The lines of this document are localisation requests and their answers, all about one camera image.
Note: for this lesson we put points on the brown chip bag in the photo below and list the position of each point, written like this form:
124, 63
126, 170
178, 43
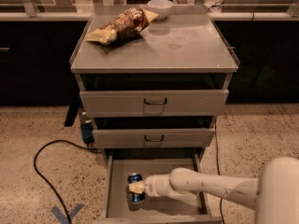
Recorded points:
128, 24

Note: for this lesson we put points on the blue pepsi can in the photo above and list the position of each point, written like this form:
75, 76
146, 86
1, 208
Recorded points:
136, 187

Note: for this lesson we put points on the white bowl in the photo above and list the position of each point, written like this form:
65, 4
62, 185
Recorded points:
161, 7

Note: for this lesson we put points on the grey top drawer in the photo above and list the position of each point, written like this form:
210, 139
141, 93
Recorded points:
99, 104

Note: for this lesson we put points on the grey bottom drawer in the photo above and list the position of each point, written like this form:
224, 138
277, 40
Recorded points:
118, 208

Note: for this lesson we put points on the blue power adapter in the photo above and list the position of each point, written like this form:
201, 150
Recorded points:
87, 133

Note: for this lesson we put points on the grey drawer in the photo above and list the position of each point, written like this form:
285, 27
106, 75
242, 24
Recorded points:
153, 138
118, 208
99, 104

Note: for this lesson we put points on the grey drawer cabinet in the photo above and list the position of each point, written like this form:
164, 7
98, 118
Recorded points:
183, 52

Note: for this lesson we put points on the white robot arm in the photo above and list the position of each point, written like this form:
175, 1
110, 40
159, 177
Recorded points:
274, 195

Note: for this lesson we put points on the blue tape floor mark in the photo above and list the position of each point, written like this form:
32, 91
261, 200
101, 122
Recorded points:
66, 218

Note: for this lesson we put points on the dark counter cabinets background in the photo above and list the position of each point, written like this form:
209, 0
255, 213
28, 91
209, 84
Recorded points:
36, 57

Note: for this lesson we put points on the grey middle drawer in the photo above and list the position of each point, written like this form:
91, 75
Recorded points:
153, 138

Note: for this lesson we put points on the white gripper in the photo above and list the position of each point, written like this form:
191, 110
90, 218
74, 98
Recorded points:
151, 185

